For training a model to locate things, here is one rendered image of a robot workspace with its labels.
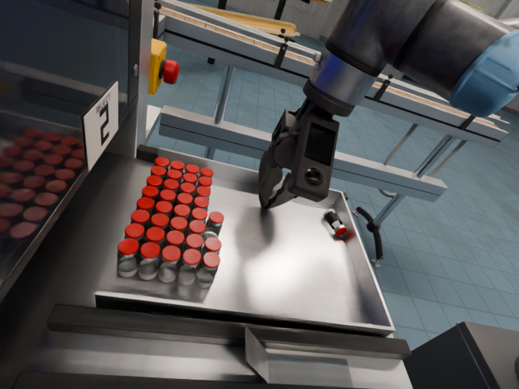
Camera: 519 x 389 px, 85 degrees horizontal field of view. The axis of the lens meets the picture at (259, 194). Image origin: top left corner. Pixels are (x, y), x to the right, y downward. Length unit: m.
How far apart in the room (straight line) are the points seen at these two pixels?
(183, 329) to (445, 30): 0.38
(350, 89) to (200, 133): 1.08
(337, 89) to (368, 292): 0.28
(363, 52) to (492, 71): 0.12
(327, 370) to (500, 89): 0.33
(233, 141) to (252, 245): 1.00
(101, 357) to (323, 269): 0.29
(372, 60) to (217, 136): 1.08
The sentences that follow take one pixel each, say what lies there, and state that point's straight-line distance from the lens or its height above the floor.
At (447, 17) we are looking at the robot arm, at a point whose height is 1.21.
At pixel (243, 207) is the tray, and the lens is 0.47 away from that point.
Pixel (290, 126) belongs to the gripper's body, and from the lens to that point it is 0.40.
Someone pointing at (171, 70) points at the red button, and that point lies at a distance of 0.54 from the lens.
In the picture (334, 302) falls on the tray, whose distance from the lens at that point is 0.43.
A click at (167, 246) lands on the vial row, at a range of 0.34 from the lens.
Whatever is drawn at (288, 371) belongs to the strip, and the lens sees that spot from 0.36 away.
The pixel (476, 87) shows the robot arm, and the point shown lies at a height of 1.17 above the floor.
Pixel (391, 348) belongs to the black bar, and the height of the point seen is 0.90.
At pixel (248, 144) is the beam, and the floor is 0.50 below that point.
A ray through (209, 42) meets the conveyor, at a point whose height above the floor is 0.90.
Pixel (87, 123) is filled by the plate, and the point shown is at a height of 1.04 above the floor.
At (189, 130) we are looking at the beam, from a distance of 1.38.
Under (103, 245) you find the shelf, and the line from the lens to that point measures 0.40.
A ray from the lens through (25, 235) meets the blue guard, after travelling 0.25.
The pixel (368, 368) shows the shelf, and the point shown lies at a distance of 0.42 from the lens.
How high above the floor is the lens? 1.20
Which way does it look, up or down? 39 degrees down
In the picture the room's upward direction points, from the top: 23 degrees clockwise
